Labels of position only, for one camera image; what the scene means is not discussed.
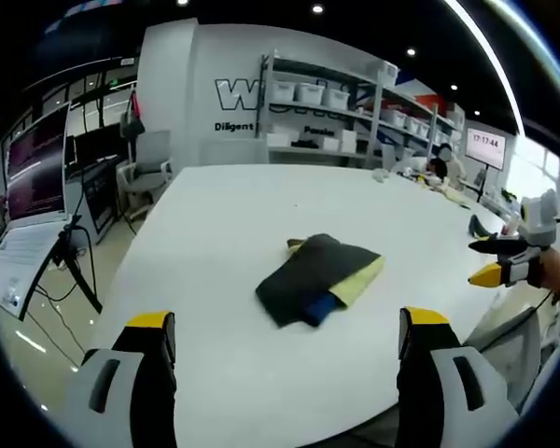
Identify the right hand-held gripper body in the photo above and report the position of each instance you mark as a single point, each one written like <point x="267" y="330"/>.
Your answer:
<point x="539" y="224"/>

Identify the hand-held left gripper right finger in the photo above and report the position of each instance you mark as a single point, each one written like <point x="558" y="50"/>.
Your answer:
<point x="443" y="396"/>

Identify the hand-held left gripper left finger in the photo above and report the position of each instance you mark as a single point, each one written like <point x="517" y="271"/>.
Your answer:
<point x="121" y="396"/>

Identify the dark yellow blue garment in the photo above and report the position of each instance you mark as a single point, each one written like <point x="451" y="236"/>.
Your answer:
<point x="317" y="275"/>

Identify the small black object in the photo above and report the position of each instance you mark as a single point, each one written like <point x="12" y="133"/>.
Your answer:
<point x="478" y="226"/>

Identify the grey chair with mesh back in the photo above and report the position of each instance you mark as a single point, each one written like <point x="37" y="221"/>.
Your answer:
<point x="508" y="354"/>

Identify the black tripod laptop stand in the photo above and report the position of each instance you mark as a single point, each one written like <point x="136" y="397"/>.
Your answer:
<point x="77" y="266"/>

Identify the white cardboard box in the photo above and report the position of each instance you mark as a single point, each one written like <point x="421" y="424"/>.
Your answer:
<point x="348" y="140"/>

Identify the grey metal shelf rack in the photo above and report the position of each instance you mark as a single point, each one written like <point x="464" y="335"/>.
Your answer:
<point x="354" y="112"/>

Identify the open silver laptop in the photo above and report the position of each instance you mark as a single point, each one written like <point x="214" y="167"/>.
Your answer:
<point x="32" y="196"/>

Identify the grey office chair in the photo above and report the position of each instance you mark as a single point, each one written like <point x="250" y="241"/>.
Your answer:
<point x="147" y="172"/>

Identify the row of white storage bins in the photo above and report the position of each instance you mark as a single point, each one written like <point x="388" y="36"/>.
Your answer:
<point x="310" y="93"/>

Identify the black computer monitor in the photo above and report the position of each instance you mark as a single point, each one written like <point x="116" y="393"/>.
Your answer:
<point x="95" y="151"/>

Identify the hanging red and grey bag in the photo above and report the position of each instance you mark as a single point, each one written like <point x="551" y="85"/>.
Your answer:
<point x="133" y="119"/>

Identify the wall clock display screen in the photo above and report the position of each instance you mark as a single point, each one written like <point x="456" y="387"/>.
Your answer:
<point x="485" y="148"/>

